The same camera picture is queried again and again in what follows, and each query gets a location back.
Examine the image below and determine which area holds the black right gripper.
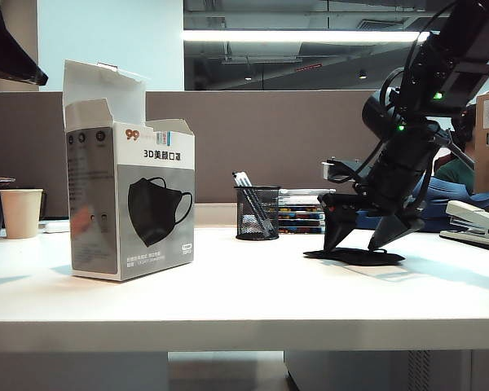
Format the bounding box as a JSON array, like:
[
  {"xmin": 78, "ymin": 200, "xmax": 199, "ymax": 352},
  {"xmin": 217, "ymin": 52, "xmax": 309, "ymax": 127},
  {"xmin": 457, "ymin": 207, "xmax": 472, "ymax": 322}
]
[{"xmin": 317, "ymin": 121, "xmax": 448, "ymax": 252}]

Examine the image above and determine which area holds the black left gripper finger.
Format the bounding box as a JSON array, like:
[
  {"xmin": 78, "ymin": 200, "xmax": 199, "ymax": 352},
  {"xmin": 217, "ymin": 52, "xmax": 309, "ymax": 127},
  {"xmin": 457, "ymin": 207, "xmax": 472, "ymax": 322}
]
[{"xmin": 0, "ymin": 7, "xmax": 49, "ymax": 86}]

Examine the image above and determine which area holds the black face mask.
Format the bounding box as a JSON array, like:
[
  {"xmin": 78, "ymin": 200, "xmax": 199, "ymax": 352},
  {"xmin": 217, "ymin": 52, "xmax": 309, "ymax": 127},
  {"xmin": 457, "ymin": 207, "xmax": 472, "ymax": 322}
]
[{"xmin": 303, "ymin": 247, "xmax": 407, "ymax": 268}]

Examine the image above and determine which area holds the white grey mask box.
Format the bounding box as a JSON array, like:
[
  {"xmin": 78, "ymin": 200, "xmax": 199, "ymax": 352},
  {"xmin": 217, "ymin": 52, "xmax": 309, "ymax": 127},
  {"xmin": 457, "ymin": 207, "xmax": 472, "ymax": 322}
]
[{"xmin": 63, "ymin": 59, "xmax": 196, "ymax": 282}]

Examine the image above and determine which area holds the colourful printed box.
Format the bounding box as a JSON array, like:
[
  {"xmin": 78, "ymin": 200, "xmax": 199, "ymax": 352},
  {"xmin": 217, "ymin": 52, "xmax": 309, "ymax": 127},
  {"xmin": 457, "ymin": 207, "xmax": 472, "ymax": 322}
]
[
  {"xmin": 277, "ymin": 221, "xmax": 325, "ymax": 235},
  {"xmin": 277, "ymin": 205, "xmax": 325, "ymax": 222}
]

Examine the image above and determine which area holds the clear plastic case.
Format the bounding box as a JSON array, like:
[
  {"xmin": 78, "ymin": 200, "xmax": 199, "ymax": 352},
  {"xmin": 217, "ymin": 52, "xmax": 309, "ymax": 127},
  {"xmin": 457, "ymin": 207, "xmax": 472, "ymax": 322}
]
[{"xmin": 277, "ymin": 188, "xmax": 336, "ymax": 207}]

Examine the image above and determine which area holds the person in green top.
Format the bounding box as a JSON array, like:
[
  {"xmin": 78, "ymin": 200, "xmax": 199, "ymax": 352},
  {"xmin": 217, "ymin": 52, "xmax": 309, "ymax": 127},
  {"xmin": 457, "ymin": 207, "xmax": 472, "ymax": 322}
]
[{"xmin": 434, "ymin": 103, "xmax": 478, "ymax": 195}]

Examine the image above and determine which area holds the white grey stapler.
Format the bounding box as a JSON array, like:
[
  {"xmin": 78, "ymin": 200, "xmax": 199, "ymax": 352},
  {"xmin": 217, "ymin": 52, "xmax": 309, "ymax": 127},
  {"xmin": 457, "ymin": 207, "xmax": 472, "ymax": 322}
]
[{"xmin": 438, "ymin": 200, "xmax": 489, "ymax": 256}]

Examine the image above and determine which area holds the black mesh pen holder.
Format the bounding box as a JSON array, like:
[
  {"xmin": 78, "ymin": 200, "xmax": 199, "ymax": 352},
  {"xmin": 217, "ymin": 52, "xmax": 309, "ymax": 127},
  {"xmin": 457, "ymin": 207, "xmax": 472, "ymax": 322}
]
[{"xmin": 232, "ymin": 186, "xmax": 281, "ymax": 241}]

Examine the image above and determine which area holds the brown desk partition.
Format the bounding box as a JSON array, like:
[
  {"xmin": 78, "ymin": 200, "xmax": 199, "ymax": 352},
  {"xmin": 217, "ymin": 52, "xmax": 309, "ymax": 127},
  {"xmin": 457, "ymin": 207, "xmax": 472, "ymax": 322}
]
[{"xmin": 0, "ymin": 90, "xmax": 406, "ymax": 219}]

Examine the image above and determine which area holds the black white pen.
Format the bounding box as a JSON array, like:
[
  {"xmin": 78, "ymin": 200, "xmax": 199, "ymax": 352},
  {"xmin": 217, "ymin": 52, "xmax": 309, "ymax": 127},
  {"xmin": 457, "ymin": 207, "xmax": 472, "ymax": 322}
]
[
  {"xmin": 231, "ymin": 171, "xmax": 271, "ymax": 238},
  {"xmin": 238, "ymin": 172, "xmax": 276, "ymax": 238}
]

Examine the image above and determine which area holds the beige paper cup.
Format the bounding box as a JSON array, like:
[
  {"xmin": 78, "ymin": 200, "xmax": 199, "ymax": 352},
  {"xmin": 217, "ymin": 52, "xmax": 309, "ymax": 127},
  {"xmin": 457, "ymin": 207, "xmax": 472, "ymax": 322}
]
[{"xmin": 0, "ymin": 188, "xmax": 44, "ymax": 239}]

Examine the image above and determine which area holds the ceiling light strip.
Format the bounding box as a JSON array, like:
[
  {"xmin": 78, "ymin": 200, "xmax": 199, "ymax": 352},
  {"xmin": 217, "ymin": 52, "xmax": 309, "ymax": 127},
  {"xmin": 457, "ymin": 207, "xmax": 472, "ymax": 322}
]
[{"xmin": 182, "ymin": 30, "xmax": 431, "ymax": 43}]

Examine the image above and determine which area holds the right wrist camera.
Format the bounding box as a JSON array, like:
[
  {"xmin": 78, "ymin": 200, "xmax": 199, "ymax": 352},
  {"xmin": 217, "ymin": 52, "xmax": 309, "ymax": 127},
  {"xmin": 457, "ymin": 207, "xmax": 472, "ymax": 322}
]
[{"xmin": 320, "ymin": 158, "xmax": 368, "ymax": 183}]

